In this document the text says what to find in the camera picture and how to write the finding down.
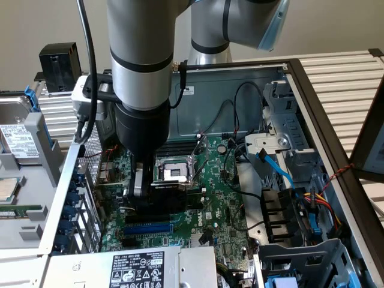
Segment silver CPU socket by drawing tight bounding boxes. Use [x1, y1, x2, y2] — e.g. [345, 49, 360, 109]
[154, 154, 200, 189]

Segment silver hard disk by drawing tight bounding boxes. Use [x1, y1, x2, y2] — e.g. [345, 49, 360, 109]
[0, 95, 41, 166]

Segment long black expansion slot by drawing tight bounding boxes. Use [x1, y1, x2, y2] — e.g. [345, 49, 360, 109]
[125, 212, 172, 225]

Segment black table end cap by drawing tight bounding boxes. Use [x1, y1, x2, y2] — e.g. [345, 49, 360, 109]
[367, 47, 384, 64]

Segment thin red wire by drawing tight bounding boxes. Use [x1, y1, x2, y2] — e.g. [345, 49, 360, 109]
[100, 145, 121, 159]

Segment small silver heat sink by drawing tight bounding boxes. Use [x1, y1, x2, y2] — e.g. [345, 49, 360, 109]
[190, 233, 211, 248]

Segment dark framed panel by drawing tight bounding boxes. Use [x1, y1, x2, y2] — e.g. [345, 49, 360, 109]
[349, 77, 384, 184]

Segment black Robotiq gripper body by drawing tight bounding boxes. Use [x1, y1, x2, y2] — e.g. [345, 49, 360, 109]
[115, 100, 172, 184]

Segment open metal PC case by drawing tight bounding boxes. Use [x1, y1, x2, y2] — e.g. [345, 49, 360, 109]
[38, 58, 384, 288]

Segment metal port block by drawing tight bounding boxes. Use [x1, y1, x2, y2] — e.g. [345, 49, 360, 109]
[98, 161, 118, 184]

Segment blue expansion slot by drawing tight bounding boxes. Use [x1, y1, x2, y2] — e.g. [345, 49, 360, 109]
[123, 221, 175, 237]

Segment grey power supply unit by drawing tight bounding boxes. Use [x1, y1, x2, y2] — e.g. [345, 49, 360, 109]
[41, 245, 218, 288]

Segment light blue SATA wire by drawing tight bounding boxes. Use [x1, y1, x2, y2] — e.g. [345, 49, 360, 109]
[256, 148, 301, 193]

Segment blue plastic drive latch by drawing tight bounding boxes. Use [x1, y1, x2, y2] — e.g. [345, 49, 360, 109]
[311, 209, 324, 241]

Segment green RAM stick white label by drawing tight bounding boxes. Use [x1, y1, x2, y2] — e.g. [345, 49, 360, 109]
[0, 204, 43, 219]

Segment yellow red power wires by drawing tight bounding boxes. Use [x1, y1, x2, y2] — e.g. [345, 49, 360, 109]
[302, 191, 343, 229]

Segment blue disk caddy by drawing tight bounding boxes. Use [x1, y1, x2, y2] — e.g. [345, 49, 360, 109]
[23, 85, 49, 145]

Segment tall looped black wire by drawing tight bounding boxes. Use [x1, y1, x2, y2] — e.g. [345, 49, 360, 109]
[233, 82, 265, 133]

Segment silver disk bay cage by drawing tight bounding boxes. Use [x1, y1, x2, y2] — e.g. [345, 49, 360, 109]
[244, 80, 324, 193]

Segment black GPU green board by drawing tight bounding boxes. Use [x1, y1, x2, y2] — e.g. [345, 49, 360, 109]
[94, 179, 188, 215]

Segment long black motherboard wire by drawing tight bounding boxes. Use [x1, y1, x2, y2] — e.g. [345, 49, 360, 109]
[223, 143, 262, 199]

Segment silver CPU green edge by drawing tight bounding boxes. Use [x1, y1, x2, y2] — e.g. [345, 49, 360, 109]
[0, 176, 26, 207]

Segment green Dell motherboard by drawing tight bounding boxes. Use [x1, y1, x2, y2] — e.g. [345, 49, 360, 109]
[95, 136, 256, 271]

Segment thick black cable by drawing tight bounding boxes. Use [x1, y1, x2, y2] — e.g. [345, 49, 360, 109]
[74, 0, 99, 145]

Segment red black twisted wire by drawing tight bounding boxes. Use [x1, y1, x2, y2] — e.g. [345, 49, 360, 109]
[317, 163, 355, 196]

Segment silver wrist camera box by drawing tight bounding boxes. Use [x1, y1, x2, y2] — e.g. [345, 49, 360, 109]
[71, 74, 108, 122]

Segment low looped black wire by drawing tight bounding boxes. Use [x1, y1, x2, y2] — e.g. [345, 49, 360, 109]
[205, 100, 235, 135]

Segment metal socket cover frame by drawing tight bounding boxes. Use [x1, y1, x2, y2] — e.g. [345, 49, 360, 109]
[187, 134, 211, 188]

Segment grey perforated drive cage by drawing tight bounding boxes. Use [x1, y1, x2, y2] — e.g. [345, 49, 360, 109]
[253, 238, 362, 288]

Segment black plastic box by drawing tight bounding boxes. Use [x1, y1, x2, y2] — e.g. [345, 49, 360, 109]
[34, 41, 88, 94]

